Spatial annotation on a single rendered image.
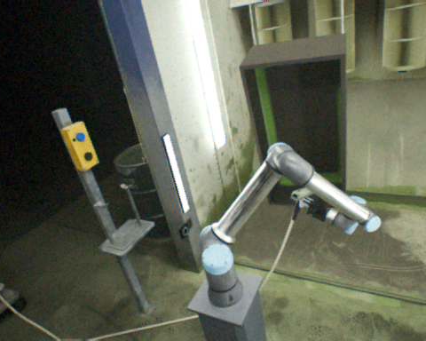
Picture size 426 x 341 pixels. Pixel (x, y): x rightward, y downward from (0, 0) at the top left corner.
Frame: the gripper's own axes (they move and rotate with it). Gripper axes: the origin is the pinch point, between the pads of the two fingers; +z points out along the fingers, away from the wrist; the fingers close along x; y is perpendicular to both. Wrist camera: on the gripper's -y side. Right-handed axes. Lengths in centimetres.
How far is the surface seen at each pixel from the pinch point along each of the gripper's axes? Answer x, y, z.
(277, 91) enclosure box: 28, -54, 54
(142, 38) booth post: -56, -63, 110
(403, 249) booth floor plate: 89, 31, -66
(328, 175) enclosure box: 80, 0, 9
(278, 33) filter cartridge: 91, -102, 106
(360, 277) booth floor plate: 50, 52, -50
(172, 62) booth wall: -26, -53, 111
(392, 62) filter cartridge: 115, -103, 5
